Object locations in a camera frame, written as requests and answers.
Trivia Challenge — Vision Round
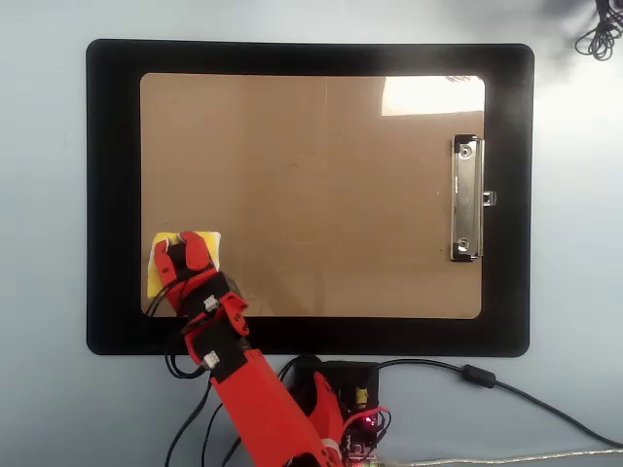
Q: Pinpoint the black rubber mat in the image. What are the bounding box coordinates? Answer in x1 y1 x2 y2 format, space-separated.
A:
85 38 536 359

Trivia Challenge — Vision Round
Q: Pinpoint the black power cable with ferrite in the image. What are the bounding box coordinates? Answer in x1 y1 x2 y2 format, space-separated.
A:
372 358 623 449

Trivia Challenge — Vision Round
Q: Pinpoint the long black servo cable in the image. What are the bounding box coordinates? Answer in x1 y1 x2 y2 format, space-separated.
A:
163 383 244 467

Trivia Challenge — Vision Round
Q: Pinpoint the red wire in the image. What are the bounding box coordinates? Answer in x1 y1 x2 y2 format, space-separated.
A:
340 407 392 447

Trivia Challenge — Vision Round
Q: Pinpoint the silver braided USB cable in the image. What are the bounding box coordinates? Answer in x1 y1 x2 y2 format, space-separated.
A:
379 447 623 467

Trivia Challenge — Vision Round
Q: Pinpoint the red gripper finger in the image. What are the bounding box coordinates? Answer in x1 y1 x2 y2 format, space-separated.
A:
176 230 218 276
152 239 185 294

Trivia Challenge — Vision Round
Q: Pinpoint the red controller board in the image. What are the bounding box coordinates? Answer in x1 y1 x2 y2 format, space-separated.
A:
340 411 385 467

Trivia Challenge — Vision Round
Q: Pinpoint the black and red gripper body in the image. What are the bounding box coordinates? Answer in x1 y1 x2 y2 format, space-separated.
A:
167 269 240 321

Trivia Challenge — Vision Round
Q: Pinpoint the coiled thin black cable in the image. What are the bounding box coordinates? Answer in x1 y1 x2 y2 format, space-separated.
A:
573 0 623 62

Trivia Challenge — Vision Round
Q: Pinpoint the brown clipboard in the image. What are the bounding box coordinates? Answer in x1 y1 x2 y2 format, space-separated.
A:
139 72 487 321

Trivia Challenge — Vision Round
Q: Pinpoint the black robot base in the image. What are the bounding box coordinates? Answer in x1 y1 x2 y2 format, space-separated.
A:
290 359 382 467

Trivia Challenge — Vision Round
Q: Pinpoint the yellow sponge with black knob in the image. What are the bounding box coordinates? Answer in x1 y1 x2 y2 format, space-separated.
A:
146 230 223 300

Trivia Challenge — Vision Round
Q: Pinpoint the short black wrist cable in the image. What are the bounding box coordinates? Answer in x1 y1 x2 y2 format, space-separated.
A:
163 330 208 381

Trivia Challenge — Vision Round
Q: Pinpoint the metal clipboard clip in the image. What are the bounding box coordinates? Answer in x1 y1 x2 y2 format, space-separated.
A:
448 133 498 265

